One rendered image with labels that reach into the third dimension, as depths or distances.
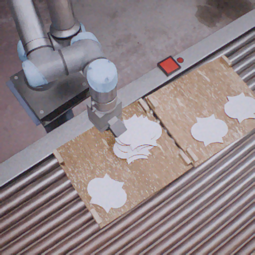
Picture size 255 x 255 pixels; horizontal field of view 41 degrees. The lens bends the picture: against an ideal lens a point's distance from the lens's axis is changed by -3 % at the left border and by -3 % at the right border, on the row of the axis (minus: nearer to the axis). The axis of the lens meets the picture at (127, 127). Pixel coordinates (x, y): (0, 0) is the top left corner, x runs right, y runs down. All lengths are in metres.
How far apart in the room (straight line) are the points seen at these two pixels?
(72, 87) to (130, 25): 1.51
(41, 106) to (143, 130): 0.43
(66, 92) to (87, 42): 0.53
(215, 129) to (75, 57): 0.69
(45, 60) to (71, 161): 0.52
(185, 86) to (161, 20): 1.53
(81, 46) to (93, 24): 1.98
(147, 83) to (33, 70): 0.68
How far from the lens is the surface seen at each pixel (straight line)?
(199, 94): 1.48
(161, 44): 2.80
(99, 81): 0.87
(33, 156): 1.41
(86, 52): 0.94
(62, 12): 1.26
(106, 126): 1.08
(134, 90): 1.48
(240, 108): 1.48
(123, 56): 2.72
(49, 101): 1.45
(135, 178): 1.31
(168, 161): 1.34
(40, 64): 0.94
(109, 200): 1.28
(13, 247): 1.34
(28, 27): 0.98
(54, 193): 1.34
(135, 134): 1.30
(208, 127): 1.41
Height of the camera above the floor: 2.19
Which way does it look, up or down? 65 degrees down
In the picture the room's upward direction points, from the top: 1 degrees clockwise
